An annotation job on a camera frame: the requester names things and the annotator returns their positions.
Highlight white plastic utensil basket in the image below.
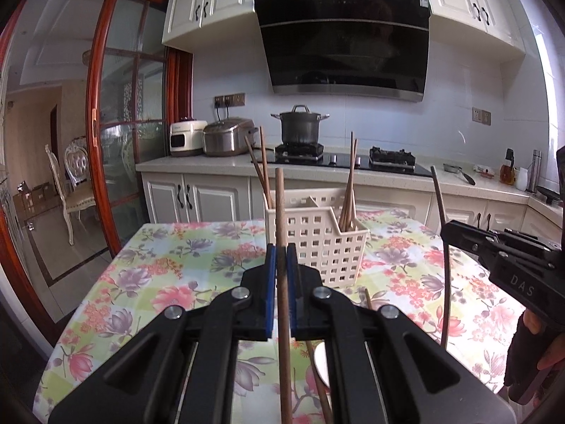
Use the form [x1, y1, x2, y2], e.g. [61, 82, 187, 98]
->
[264, 188, 370, 287]

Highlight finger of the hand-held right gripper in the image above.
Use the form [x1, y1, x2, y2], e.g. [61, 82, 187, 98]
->
[493, 229, 562, 266]
[441, 220, 500, 275]

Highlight small frying pan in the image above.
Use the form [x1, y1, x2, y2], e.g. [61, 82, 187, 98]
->
[444, 163, 476, 186]

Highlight person's right hand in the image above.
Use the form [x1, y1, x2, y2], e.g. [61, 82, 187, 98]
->
[503, 307, 565, 407]

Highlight silver rice cooker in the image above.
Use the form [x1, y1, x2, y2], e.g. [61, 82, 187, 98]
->
[202, 117, 260, 157]

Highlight red wooden door frame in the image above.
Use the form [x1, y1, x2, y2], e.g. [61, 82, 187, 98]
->
[0, 0, 195, 345]

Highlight steel thermos bottle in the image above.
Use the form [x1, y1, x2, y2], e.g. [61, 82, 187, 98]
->
[529, 149, 543, 193]

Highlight white dining chair beige seat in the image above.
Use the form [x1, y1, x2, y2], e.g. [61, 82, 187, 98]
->
[44, 143, 95, 246]

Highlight black gas cooktop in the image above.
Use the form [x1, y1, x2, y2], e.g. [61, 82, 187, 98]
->
[258, 142, 435, 178]

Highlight black range hood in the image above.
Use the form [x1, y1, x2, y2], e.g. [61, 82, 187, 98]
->
[254, 0, 431, 102]

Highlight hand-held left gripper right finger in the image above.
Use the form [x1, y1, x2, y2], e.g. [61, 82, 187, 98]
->
[286, 244, 517, 424]

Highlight white base cabinets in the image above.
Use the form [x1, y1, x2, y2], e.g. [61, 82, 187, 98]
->
[139, 172, 565, 248]

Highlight floral tablecloth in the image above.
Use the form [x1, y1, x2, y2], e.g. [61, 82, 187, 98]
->
[37, 218, 530, 424]

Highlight amber oil bottle black cap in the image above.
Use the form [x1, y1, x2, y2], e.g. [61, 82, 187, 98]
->
[500, 149, 516, 185]

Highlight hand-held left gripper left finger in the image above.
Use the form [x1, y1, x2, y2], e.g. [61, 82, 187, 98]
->
[46, 244, 278, 424]

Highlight glass sliding door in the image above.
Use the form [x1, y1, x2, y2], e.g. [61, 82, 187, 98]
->
[86, 0, 195, 257]

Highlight beige kitchen countertop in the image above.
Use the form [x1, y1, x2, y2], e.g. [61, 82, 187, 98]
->
[136, 150, 565, 217]

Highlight white ceramic spoon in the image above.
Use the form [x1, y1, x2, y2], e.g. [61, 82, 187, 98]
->
[313, 343, 332, 387]

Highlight white electric cooker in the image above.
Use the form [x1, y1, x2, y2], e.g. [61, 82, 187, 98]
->
[169, 116, 208, 157]

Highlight white dining chair tufted back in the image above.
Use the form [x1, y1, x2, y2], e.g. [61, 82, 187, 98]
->
[64, 137, 95, 186]

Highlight black cooking pot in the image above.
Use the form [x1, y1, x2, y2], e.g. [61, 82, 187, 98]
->
[270, 105, 330, 146]

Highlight white upper wall cabinets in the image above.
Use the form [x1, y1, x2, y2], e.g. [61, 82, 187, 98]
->
[162, 0, 526, 60]

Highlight cardboard boxes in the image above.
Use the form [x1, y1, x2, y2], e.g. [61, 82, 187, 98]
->
[12, 181, 56, 213]

